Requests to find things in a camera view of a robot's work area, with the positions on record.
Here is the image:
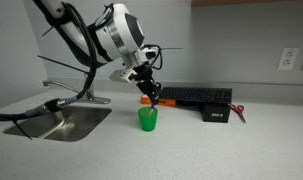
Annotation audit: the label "stainless steel sink basin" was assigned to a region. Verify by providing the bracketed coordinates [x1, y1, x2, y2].
[3, 104, 113, 143]

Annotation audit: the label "chrome sink faucet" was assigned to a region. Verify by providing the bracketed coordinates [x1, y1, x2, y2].
[42, 79, 112, 105]

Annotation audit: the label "black computer keyboard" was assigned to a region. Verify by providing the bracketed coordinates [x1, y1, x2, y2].
[158, 86, 233, 105]

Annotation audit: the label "small black box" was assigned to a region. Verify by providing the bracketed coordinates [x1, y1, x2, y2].
[199, 101, 232, 124]

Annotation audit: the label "black zip tie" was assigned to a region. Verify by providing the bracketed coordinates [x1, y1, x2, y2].
[12, 119, 34, 141]
[37, 54, 91, 75]

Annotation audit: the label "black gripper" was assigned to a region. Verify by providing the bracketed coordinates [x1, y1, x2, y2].
[130, 64, 163, 106]

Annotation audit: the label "red handled scissors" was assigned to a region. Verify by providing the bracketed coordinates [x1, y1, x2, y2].
[227, 103, 248, 124]

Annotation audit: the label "white wall power outlet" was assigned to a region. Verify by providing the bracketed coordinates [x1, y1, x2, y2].
[276, 47, 300, 72]

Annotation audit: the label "grey zip tie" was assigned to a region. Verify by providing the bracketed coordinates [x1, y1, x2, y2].
[159, 46, 184, 51]

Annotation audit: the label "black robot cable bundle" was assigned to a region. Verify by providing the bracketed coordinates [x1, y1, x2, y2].
[0, 1, 99, 122]

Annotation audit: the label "orange and white cardboard box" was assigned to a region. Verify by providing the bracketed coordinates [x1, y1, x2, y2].
[140, 94, 177, 108]

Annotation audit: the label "green plastic cup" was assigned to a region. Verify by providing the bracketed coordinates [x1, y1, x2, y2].
[137, 106, 159, 133]

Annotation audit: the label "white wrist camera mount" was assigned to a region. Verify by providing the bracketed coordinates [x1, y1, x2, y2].
[108, 67, 139, 84]

